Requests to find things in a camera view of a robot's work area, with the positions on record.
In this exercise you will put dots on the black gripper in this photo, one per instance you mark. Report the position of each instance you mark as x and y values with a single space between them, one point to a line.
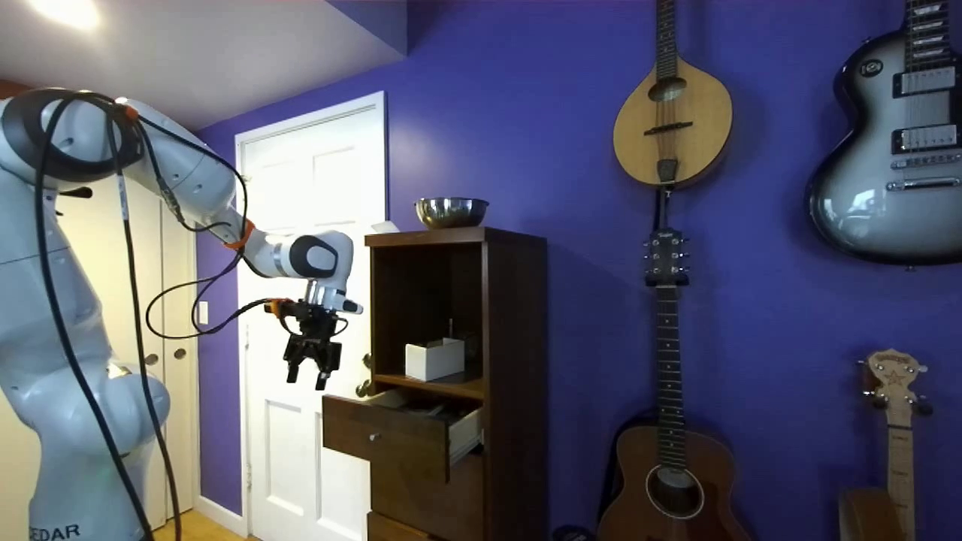
313 349

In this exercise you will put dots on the wooden cabinet drawer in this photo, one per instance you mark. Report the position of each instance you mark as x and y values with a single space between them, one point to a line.
386 439

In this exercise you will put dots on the brown acoustic guitar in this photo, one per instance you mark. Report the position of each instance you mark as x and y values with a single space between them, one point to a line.
668 492

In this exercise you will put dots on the small white box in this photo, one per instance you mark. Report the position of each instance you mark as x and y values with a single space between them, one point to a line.
434 358

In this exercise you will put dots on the round ceiling light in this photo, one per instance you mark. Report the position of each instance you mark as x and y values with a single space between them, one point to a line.
63 12

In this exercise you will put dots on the white light switch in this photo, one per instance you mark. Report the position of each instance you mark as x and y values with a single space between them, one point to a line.
201 314

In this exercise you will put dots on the white paper sheet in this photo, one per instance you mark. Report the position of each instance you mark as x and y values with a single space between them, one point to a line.
383 225

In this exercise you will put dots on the tan round mandolin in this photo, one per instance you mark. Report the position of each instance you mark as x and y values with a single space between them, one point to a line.
672 125

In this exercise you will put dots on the white panel door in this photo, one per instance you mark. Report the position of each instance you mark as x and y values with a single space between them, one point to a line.
310 189

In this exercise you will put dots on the silver black electric guitar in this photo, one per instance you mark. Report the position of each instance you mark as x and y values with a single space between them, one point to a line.
887 206

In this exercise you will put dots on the cream closet doors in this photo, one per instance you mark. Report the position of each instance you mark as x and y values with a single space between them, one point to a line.
176 301

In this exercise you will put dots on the dark wooden shelf cabinet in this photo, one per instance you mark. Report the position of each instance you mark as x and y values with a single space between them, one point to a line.
512 381

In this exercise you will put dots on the metal bowl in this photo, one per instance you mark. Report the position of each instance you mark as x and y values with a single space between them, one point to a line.
453 212

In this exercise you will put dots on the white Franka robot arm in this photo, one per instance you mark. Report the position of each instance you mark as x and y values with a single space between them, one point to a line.
62 423

